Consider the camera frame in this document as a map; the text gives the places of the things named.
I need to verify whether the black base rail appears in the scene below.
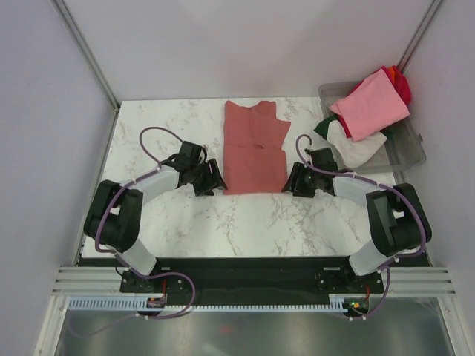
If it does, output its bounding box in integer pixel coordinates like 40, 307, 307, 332
120, 257, 384, 306

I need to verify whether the light pink t shirt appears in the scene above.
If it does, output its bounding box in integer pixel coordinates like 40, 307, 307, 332
329, 72, 411, 142

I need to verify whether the white t shirt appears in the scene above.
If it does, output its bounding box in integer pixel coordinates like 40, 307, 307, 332
327, 120, 387, 168

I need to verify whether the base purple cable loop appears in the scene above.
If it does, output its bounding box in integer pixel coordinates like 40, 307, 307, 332
135, 270, 200, 322

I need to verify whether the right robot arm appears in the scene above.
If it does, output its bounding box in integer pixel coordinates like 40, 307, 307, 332
282, 148, 432, 292

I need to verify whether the salmon red t shirt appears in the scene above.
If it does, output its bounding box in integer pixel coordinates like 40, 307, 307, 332
223, 101, 291, 195

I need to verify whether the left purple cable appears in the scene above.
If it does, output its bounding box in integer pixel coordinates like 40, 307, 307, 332
94, 127, 196, 297

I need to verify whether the dark green t shirt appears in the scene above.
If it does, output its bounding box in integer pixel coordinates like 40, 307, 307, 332
313, 115, 338, 140

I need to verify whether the white slotted cable duct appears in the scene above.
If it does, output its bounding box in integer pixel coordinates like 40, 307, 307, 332
68, 296, 350, 313

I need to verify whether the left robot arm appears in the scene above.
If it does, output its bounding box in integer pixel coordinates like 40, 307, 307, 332
83, 141, 227, 291

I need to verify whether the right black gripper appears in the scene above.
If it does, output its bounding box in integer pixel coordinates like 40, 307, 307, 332
281, 161, 321, 198

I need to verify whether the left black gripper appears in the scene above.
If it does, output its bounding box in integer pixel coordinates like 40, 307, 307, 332
190, 159, 227, 197

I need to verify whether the right aluminium frame post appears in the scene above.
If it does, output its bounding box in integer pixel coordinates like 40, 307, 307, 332
397, 0, 446, 74

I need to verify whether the grey translucent plastic bin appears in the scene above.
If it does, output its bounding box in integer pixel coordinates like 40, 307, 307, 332
318, 82, 426, 175

